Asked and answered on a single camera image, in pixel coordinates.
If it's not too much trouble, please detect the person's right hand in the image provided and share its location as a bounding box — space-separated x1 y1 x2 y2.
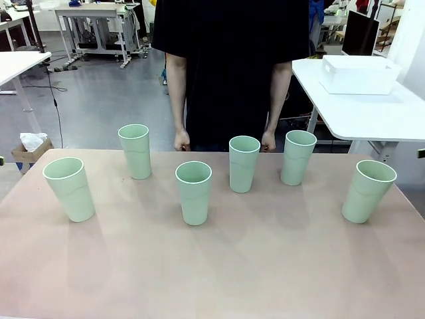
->
173 128 191 152

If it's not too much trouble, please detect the person in blue jacket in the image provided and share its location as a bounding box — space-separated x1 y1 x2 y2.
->
308 0 333 56

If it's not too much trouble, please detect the white plastic basket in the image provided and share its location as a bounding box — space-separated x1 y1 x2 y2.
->
319 54 402 96

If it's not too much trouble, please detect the cardboard box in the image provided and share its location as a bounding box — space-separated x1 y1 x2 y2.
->
11 138 54 175

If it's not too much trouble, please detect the person's right forearm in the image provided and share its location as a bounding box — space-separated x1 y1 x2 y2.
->
165 54 189 132

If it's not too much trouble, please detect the white table with pole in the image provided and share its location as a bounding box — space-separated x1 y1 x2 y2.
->
0 51 52 134

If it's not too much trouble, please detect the white workbench on wheels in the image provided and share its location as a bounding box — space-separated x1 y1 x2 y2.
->
54 2 142 69

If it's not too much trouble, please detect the black computer monitor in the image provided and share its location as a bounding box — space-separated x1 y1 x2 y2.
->
341 9 381 57

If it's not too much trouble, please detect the person's left forearm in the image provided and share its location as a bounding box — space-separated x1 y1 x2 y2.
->
266 61 293 134

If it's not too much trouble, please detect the thin black floor cable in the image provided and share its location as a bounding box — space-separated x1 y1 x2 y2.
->
45 62 64 150

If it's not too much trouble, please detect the white plastic bag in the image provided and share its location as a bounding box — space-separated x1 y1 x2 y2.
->
19 132 48 153

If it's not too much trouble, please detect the light green plastic cup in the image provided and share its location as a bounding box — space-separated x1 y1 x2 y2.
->
341 159 398 225
117 124 153 181
228 135 261 194
280 130 318 187
175 160 213 227
42 157 96 223

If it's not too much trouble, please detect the black vertical pole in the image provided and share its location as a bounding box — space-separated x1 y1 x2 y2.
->
27 0 47 54

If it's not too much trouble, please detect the wooden shelf rack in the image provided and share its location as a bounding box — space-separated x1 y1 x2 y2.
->
378 0 406 53

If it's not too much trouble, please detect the person in black t-shirt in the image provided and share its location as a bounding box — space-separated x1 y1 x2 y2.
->
151 0 311 153

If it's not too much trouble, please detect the person's left hand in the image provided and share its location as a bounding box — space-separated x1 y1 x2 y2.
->
260 131 277 153

